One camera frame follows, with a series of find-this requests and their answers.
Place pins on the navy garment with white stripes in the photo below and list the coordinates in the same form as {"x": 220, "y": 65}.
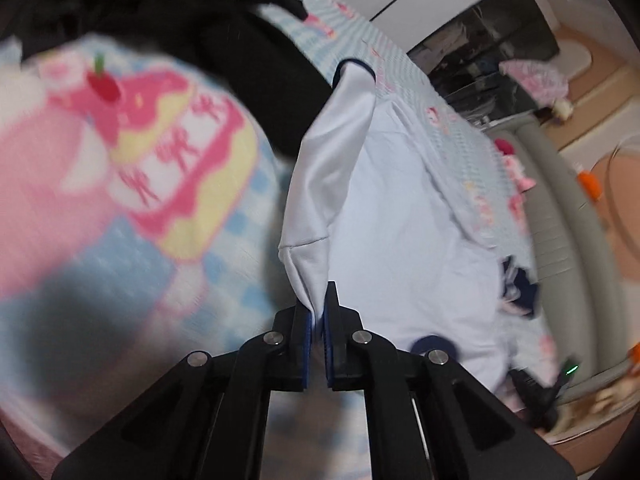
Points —
{"x": 520, "y": 285}

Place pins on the pink plush toy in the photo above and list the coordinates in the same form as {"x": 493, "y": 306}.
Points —
{"x": 515, "y": 165}

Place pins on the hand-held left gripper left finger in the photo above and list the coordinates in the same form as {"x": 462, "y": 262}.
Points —
{"x": 302, "y": 350}

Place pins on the black clothes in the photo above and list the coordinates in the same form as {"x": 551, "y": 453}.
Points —
{"x": 200, "y": 10}

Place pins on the orange plush toy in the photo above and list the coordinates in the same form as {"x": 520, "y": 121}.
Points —
{"x": 590, "y": 184}

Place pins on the white t-shirt with navy trim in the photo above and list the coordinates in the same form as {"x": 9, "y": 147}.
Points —
{"x": 400, "y": 210}

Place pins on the grey padded headboard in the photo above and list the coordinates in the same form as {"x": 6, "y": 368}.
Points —
{"x": 550, "y": 200}

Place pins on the blue checkered printed blanket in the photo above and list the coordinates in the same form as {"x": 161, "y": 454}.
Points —
{"x": 150, "y": 285}

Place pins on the dark open closet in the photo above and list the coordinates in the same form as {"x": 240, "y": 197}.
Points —
{"x": 500, "y": 50}

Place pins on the pink ruffled garment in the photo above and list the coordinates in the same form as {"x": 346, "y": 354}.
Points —
{"x": 535, "y": 77}

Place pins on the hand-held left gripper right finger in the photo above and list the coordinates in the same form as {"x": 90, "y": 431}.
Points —
{"x": 328, "y": 350}

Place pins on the cream plush toy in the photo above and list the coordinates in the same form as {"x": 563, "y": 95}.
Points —
{"x": 562, "y": 107}

